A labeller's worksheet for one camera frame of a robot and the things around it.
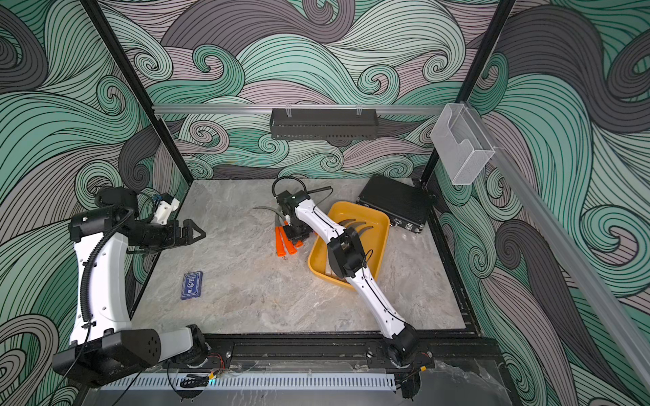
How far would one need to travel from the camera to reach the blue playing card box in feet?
2.80

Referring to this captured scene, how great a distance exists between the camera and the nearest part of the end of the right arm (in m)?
0.78

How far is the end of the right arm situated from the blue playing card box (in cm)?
36
